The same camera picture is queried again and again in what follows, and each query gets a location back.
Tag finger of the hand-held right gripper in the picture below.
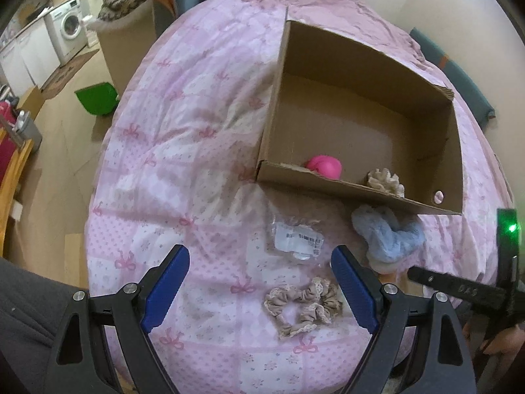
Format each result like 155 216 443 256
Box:
408 266 507 305

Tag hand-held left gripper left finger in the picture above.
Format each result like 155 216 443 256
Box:
43 244 191 394

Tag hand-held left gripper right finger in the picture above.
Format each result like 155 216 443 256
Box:
330 245 478 394

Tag cream fluffy scrunchie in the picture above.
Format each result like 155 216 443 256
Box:
366 254 400 275

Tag beige lace scrunchie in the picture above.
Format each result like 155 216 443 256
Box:
263 277 343 339

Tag blue fluffy scrunchie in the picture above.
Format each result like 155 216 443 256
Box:
351 204 426 264

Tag clear plastic scrunchie packet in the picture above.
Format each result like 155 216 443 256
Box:
268 217 325 263

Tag brown cardboard box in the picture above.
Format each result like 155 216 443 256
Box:
255 6 464 216

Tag person's right hand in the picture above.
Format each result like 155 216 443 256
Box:
483 323 525 356

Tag cream lace scrunchie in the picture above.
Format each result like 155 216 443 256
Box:
366 168 406 198

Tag pink ball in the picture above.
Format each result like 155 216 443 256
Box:
304 155 342 180

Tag person's dark grey trouser leg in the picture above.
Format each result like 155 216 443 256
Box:
0 256 124 394

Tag pink bow-print quilt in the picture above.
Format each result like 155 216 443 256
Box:
84 0 517 394

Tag teal headboard cushion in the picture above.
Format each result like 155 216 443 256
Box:
409 27 496 120

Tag wooden chair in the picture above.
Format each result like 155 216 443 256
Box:
0 127 34 247

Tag green dustpan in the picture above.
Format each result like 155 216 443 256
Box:
74 82 121 116

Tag grey bin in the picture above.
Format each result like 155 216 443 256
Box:
14 111 43 152

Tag red suitcase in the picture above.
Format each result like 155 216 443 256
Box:
0 100 19 187

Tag small cardboard box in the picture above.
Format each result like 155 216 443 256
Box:
16 85 42 120

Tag brown patterned floor rug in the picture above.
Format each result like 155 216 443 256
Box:
41 48 100 93

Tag beige sofa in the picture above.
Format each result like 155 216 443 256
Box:
88 6 173 95

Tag white kitchen cabinets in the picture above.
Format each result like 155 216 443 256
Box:
0 20 60 91

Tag white washing machine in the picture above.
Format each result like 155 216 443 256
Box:
45 0 89 64

